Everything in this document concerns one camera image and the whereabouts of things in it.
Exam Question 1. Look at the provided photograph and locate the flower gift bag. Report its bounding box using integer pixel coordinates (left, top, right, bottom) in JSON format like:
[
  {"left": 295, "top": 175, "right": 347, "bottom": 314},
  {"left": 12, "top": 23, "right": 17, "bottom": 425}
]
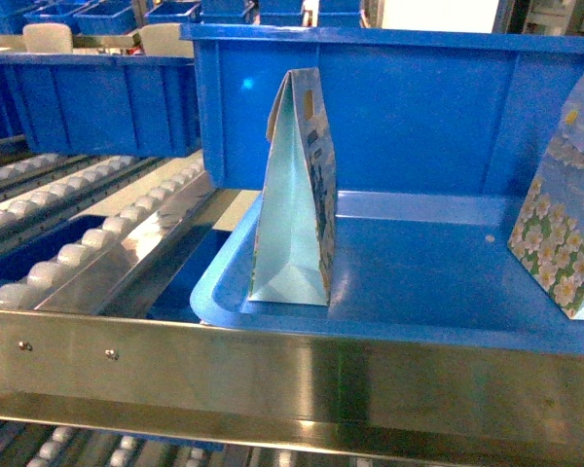
[
  {"left": 248, "top": 68, "right": 338, "bottom": 306},
  {"left": 508, "top": 75, "right": 584, "bottom": 320}
]

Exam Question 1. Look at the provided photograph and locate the blue plastic tray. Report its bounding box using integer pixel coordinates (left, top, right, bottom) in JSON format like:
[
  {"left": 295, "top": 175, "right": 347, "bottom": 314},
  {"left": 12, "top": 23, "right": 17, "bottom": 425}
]
[{"left": 190, "top": 192, "right": 584, "bottom": 355}]

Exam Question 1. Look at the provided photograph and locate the large blue plastic bin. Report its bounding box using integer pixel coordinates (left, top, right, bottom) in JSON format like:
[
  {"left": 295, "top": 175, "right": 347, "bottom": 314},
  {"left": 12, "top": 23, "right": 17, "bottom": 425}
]
[{"left": 181, "top": 24, "right": 584, "bottom": 196}]

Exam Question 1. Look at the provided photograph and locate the white roller track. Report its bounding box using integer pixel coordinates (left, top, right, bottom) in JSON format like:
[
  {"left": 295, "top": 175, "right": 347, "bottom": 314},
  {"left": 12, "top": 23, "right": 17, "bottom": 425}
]
[{"left": 0, "top": 159, "right": 204, "bottom": 310}]

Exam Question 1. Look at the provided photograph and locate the blue bin on left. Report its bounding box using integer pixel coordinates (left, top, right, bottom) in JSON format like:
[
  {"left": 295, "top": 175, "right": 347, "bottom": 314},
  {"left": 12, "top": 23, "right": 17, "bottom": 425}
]
[{"left": 0, "top": 54, "right": 201, "bottom": 158}]

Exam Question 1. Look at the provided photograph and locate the grey office chair right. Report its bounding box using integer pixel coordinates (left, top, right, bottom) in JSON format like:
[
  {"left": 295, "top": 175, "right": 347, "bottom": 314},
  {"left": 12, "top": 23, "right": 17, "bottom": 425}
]
[{"left": 139, "top": 23, "right": 195, "bottom": 58}]

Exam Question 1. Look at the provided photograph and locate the grey office chair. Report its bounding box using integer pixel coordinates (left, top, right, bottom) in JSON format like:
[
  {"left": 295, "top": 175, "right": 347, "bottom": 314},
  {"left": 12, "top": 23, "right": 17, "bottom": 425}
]
[
  {"left": 22, "top": 22, "right": 74, "bottom": 54},
  {"left": 139, "top": 23, "right": 195, "bottom": 58}
]

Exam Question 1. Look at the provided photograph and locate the grey office chair left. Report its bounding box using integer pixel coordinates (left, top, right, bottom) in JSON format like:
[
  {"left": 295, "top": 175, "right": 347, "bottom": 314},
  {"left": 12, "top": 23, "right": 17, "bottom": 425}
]
[{"left": 22, "top": 22, "right": 74, "bottom": 54}]

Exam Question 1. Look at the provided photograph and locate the steel conveyor front rail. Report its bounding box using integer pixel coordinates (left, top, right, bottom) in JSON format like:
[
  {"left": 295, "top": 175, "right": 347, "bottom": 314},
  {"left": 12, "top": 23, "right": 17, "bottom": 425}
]
[{"left": 0, "top": 310, "right": 584, "bottom": 466}]

